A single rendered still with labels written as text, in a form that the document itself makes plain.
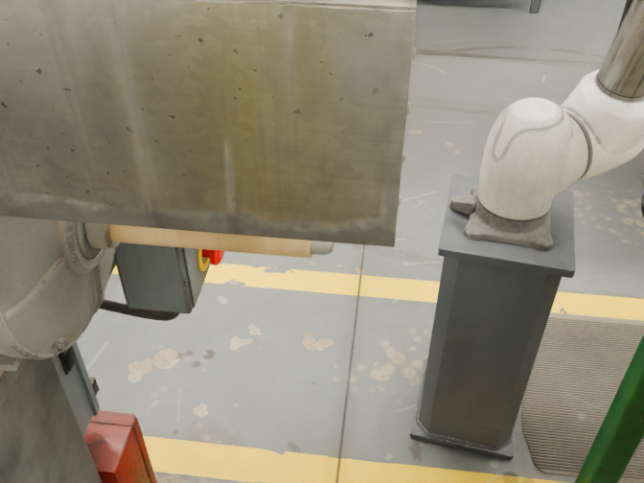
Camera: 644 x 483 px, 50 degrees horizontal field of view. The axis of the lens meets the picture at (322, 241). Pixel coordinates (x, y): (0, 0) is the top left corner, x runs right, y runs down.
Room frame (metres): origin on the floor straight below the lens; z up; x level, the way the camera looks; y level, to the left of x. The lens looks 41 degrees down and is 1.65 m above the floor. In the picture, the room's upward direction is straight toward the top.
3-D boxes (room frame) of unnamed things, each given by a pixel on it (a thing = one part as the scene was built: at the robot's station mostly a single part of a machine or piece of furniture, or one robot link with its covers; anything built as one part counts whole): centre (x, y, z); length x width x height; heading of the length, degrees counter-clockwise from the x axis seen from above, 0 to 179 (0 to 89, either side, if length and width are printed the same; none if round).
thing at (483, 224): (1.17, -0.39, 0.73); 0.22 x 0.18 x 0.06; 75
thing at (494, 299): (1.16, -0.41, 0.35); 0.28 x 0.28 x 0.70; 75
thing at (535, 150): (1.17, -0.42, 0.87); 0.18 x 0.16 x 0.22; 118
